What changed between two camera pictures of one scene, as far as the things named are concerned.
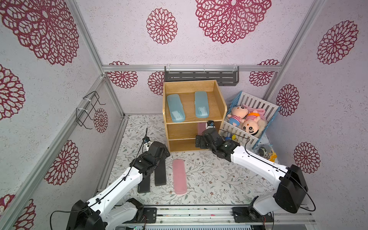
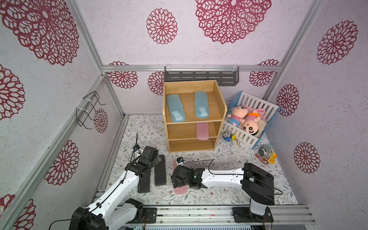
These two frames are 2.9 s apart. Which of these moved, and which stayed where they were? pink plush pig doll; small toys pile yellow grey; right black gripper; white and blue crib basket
Moved: right black gripper
Stayed: pink plush pig doll; small toys pile yellow grey; white and blue crib basket
